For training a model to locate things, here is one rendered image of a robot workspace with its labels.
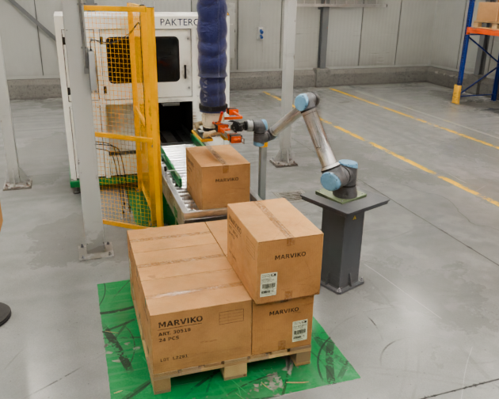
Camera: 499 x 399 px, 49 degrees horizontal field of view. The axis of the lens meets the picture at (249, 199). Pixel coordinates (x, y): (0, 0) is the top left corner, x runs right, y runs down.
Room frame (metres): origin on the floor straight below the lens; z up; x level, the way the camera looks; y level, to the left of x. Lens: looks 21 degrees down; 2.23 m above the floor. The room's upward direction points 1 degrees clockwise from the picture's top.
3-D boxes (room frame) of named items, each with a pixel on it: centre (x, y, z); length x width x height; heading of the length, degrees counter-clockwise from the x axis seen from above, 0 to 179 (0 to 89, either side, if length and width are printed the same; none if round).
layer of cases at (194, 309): (3.30, 0.26, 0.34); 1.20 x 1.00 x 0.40; 18
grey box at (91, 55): (4.45, 1.28, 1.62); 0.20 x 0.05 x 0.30; 18
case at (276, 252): (3.05, -0.14, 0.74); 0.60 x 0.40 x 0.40; 19
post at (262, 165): (4.73, -0.11, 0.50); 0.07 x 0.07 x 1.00; 18
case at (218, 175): (4.37, 0.28, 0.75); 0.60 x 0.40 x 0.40; 18
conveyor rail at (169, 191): (5.04, 0.86, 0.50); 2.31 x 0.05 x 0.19; 18
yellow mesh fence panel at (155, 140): (4.76, 1.18, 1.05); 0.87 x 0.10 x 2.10; 70
